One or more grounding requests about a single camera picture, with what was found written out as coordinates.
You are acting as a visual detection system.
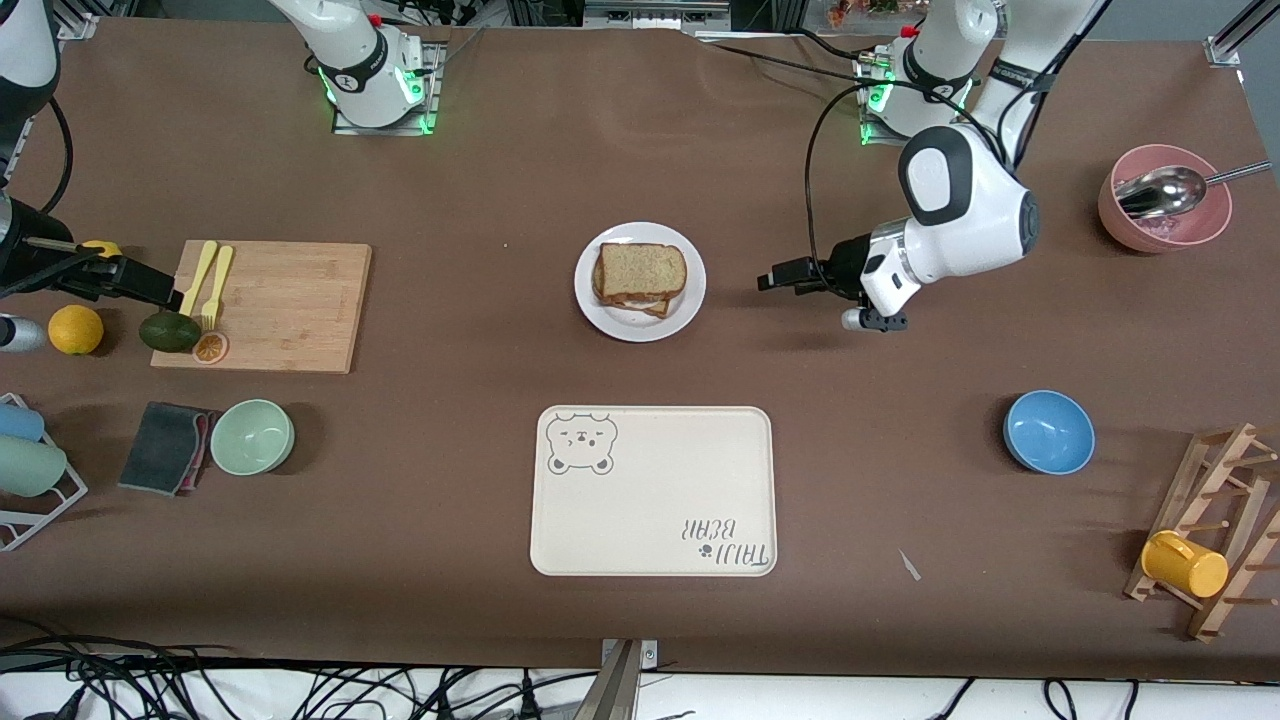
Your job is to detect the plain brown bread slice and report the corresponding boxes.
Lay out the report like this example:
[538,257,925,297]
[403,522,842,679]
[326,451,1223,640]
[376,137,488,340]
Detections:
[597,243,688,299]

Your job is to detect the white round plate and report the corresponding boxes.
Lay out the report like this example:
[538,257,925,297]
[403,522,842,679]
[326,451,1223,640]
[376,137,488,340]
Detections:
[574,221,707,343]

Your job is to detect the dark green avocado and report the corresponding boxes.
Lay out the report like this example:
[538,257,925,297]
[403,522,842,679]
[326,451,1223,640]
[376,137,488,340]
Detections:
[139,312,203,353]

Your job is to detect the yellow plastic knife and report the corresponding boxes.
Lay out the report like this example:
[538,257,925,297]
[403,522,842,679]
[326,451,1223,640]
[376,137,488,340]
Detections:
[178,240,217,317]

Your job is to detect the yellow plastic fork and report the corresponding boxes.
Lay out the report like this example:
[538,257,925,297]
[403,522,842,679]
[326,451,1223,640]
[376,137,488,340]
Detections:
[201,245,234,331]

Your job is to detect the wooden cutting board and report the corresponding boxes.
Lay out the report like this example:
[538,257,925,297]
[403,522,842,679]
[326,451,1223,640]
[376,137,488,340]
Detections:
[150,240,373,375]

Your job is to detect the grey folded cloth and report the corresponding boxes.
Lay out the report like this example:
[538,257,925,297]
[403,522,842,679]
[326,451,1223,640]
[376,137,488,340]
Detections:
[118,402,219,497]

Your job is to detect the pale green bowl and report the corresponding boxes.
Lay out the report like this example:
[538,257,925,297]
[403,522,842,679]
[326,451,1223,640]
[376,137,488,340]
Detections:
[210,399,296,476]

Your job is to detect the cream bear print tray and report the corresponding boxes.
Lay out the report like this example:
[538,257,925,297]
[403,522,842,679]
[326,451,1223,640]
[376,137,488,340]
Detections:
[529,405,778,578]

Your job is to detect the blue bowl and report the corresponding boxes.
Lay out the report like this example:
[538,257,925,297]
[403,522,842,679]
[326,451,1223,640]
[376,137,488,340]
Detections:
[1003,390,1096,475]

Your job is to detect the pink bowl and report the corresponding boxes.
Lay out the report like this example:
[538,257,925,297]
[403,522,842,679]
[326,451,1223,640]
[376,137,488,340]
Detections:
[1098,144,1233,253]

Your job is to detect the metal ladle spoon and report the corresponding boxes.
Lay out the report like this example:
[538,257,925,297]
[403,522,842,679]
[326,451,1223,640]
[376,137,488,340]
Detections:
[1115,160,1273,218]

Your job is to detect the clear ice cubes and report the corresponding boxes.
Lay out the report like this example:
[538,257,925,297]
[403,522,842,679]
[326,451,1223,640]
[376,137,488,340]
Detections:
[1135,212,1206,241]

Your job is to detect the wooden peg mug rack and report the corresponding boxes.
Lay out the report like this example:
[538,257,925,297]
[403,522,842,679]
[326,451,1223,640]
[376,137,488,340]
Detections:
[1124,423,1280,642]

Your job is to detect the yellow mug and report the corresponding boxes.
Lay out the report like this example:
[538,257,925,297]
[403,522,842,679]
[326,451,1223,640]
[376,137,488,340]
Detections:
[1141,531,1230,599]

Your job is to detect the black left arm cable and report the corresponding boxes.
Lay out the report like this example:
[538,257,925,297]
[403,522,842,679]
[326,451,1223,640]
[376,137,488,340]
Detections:
[804,75,1001,293]

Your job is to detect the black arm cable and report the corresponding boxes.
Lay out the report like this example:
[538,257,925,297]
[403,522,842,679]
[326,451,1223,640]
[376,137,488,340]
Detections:
[40,95,76,191]
[804,75,1001,293]

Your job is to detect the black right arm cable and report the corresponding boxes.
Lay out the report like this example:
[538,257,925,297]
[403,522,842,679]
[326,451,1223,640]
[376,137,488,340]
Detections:
[40,95,76,191]

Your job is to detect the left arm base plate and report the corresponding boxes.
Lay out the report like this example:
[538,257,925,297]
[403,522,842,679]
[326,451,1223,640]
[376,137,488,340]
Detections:
[853,50,966,149]

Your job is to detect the black cable on table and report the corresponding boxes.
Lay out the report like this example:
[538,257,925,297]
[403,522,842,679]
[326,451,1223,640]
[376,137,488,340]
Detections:
[690,30,871,86]

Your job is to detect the white wire cup rack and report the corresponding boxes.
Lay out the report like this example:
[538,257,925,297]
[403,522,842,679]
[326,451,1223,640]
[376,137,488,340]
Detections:
[0,393,89,551]

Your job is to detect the aluminium frame profile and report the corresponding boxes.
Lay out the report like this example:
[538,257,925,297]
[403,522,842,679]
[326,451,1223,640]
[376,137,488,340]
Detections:
[1205,0,1280,69]
[55,0,101,41]

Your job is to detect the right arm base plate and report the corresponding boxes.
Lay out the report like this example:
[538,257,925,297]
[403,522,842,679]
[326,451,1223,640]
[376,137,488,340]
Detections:
[333,40,443,137]

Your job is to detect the black cable bundle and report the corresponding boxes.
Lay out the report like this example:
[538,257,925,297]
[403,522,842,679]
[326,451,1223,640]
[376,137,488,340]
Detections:
[0,620,601,720]

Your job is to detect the aluminium camera mount beam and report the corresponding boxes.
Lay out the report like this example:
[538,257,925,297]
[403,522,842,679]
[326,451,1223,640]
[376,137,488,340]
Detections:
[575,640,643,720]

